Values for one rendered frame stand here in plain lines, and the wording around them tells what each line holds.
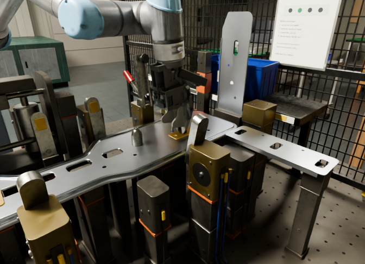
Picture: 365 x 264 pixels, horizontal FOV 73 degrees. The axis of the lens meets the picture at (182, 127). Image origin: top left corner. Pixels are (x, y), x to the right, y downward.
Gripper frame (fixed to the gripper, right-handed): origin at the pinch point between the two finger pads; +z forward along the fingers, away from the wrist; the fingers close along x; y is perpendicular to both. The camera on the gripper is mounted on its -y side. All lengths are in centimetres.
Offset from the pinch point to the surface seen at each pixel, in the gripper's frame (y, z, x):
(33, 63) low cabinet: -53, 58, -481
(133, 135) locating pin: 13.6, -1.5, -4.3
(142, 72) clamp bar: -1.6, -12.5, -20.4
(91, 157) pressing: 25.2, 0.5, -6.6
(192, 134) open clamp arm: 6.7, -4.7, 11.6
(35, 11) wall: -136, -25, -710
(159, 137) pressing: 5.5, 2.6, -4.2
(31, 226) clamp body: 41.8, -5.7, 14.1
